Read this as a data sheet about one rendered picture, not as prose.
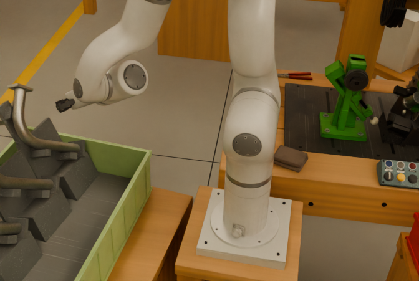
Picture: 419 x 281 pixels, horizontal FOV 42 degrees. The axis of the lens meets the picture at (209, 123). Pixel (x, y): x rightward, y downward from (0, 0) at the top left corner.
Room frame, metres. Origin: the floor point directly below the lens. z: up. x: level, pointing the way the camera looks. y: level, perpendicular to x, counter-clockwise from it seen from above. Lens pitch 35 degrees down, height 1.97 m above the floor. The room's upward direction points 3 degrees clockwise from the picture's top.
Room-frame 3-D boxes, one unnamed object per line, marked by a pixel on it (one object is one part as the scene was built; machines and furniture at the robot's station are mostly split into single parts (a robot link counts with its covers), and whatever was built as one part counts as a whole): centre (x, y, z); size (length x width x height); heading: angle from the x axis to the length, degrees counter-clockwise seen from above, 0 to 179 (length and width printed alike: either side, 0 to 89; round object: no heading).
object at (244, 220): (1.07, -0.11, 0.97); 0.19 x 0.19 x 0.18
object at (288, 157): (1.33, -0.26, 0.91); 0.10 x 0.08 x 0.03; 64
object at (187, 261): (1.07, -0.11, 0.83); 0.32 x 0.32 x 0.04; 81
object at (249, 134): (1.04, -0.10, 1.19); 0.19 x 0.12 x 0.24; 171
